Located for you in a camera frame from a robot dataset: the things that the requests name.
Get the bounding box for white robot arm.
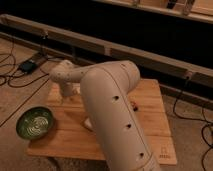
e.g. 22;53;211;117
50;60;162;171

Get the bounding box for brown orange rectangular box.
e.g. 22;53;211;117
132;102;138;111

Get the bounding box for green ceramic bowl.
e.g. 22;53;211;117
16;106;54;140

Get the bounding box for black floor cable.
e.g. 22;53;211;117
0;36;68;128

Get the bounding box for long baseboard rail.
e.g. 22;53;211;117
0;14;213;88

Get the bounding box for blue power adapter box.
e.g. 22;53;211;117
18;52;47;74

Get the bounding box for black cable at right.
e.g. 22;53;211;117
172;75;213;171

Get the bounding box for wooden table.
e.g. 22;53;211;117
27;79;177;165

